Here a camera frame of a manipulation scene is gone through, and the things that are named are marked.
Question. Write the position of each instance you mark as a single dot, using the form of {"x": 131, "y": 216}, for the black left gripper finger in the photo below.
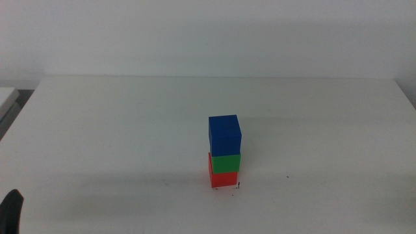
{"x": 10, "y": 214}

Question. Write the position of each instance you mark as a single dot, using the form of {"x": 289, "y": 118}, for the red cube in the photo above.
{"x": 224, "y": 180}

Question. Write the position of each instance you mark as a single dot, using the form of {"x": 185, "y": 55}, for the green cube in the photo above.
{"x": 226, "y": 164}

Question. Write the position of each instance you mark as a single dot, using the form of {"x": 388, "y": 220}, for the blue cube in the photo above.
{"x": 225, "y": 135}

